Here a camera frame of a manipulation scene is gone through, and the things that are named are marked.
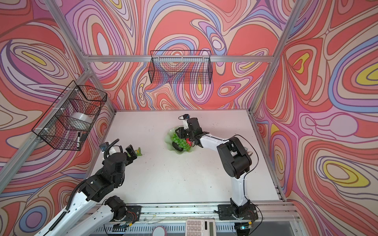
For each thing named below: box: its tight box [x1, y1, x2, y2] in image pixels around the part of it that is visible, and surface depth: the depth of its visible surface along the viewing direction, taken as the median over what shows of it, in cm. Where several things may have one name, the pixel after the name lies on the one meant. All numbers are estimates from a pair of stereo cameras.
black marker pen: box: [76, 131, 81, 148], surface depth 73 cm
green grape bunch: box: [171, 132, 192, 151], surface depth 93 cm
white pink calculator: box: [185, 217, 217, 236], surface depth 70 cm
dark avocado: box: [171, 141, 184, 152], surface depth 95 cm
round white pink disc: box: [151, 225, 168, 236], surface depth 66 cm
